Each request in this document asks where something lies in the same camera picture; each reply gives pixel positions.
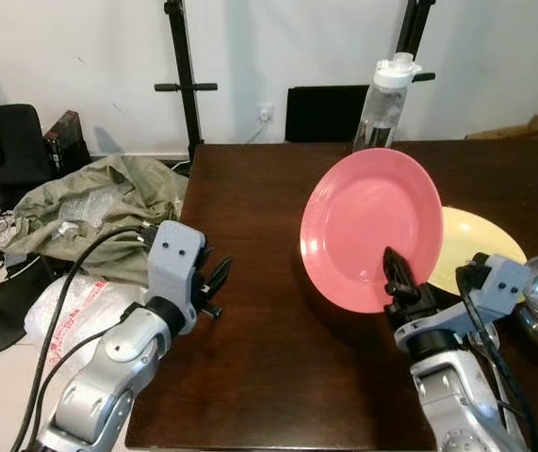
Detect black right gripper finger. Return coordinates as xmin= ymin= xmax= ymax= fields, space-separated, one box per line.
xmin=382 ymin=247 xmax=418 ymax=304

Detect pink plate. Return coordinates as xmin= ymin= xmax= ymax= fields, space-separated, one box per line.
xmin=300 ymin=148 xmax=445 ymax=315

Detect yellow plate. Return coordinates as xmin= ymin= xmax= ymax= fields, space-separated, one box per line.
xmin=428 ymin=206 xmax=528 ymax=299

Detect olive green cloth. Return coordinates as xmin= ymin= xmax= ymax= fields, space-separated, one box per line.
xmin=8 ymin=155 xmax=190 ymax=285

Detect white plastic bag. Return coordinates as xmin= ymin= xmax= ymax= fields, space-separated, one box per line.
xmin=24 ymin=272 xmax=144 ymax=370

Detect clear water bottle white cap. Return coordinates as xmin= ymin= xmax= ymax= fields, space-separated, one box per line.
xmin=352 ymin=53 xmax=423 ymax=154

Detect black stand with crossbar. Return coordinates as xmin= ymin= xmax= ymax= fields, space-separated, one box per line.
xmin=154 ymin=0 xmax=220 ymax=163

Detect black flat panel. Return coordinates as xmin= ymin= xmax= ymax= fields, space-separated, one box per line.
xmin=285 ymin=85 xmax=371 ymax=144

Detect dark red box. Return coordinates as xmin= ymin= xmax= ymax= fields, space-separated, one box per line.
xmin=43 ymin=110 xmax=91 ymax=176

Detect flat brown cardboard piece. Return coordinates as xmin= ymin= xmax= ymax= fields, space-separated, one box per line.
xmin=465 ymin=115 xmax=538 ymax=142

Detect black padded chair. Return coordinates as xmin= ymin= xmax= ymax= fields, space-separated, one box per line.
xmin=0 ymin=104 xmax=55 ymax=214

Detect black slanted stand pole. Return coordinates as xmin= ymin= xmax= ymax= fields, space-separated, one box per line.
xmin=395 ymin=0 xmax=437 ymax=88

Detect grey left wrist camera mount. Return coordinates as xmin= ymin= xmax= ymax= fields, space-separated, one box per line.
xmin=145 ymin=221 xmax=206 ymax=328

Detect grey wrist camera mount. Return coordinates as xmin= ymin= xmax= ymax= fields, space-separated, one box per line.
xmin=145 ymin=221 xmax=206 ymax=328
xmin=393 ymin=254 xmax=532 ymax=351

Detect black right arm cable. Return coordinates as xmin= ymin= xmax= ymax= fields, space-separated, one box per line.
xmin=451 ymin=268 xmax=538 ymax=452

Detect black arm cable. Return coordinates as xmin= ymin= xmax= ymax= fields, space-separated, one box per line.
xmin=9 ymin=224 xmax=156 ymax=452
xmin=451 ymin=268 xmax=538 ymax=452

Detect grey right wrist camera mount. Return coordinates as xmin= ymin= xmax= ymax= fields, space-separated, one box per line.
xmin=393 ymin=254 xmax=532 ymax=351

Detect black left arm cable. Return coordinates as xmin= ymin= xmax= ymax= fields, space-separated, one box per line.
xmin=9 ymin=224 xmax=156 ymax=452

